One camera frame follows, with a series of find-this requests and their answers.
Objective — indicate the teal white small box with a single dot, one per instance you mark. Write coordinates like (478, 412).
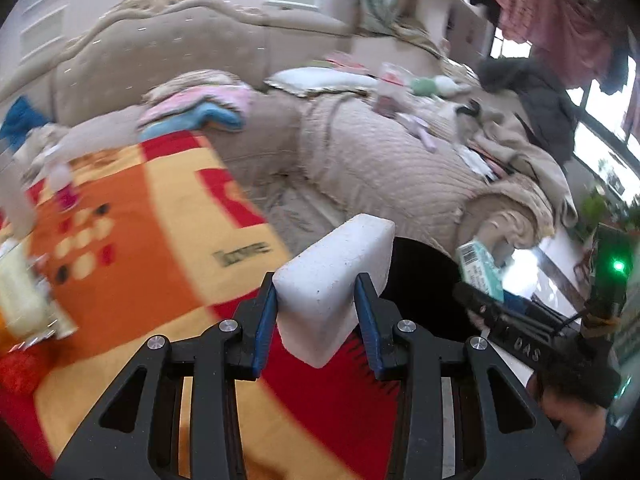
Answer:
(477, 265)

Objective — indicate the beige quilted sofa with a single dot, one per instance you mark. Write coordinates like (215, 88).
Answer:
(150, 60)

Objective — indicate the black trash bin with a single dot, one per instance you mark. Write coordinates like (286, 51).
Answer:
(425, 285)

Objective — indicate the beige draped blanket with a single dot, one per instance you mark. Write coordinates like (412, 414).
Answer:
(525, 160)

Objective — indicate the white pillow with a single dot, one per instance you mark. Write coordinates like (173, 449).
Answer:
(320, 80)

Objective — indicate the white foam block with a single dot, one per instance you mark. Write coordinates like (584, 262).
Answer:
(330, 280)

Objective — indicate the beige crumpled cloth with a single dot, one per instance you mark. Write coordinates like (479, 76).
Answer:
(47, 140)

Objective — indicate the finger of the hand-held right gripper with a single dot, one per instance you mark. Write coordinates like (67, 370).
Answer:
(515, 330)

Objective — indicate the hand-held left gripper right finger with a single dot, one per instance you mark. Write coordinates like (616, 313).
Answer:
(367, 320)

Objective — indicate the window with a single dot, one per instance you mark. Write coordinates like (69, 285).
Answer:
(600, 125)

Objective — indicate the blue cloth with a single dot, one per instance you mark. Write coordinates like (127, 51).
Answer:
(22, 120)

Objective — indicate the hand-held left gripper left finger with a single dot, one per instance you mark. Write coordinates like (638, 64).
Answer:
(265, 320)

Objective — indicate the person's right hand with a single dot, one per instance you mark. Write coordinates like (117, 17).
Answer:
(575, 425)

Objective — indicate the beige thermos flask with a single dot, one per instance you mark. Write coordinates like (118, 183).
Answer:
(15, 200)

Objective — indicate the green white soft toy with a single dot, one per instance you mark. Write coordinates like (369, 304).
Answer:
(430, 86)

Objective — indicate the orange red printed blanket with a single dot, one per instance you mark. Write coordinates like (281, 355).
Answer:
(125, 240)

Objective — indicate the green potted plant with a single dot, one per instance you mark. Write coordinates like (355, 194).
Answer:
(592, 207)

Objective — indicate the dark jacket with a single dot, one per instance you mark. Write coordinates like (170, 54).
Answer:
(535, 100)

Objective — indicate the folded pink blue clothes stack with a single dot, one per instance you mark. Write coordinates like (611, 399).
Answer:
(200, 105)

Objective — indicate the pink hanging clothes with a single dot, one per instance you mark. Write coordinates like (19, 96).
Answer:
(550, 15)

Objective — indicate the white bottle pink label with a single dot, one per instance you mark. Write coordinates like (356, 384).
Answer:
(62, 180)

